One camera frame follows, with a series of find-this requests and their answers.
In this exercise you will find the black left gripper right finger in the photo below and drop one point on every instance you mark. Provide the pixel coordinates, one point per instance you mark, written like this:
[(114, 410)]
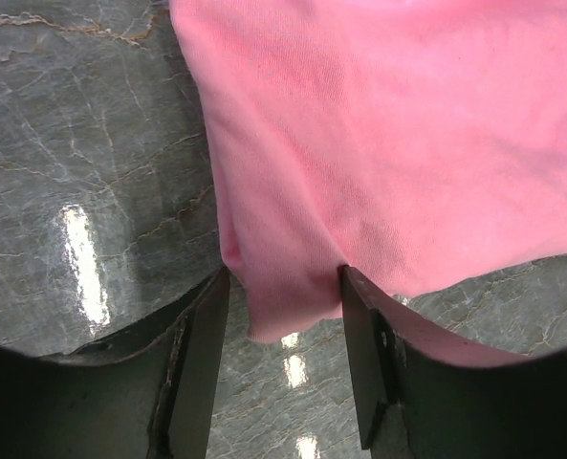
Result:
[(422, 391)]

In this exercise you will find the pink t shirt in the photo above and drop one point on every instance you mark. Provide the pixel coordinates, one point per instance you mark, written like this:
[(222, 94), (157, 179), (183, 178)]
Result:
[(422, 142)]

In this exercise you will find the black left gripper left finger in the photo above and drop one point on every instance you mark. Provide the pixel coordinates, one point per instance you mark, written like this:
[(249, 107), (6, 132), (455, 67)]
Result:
[(145, 391)]

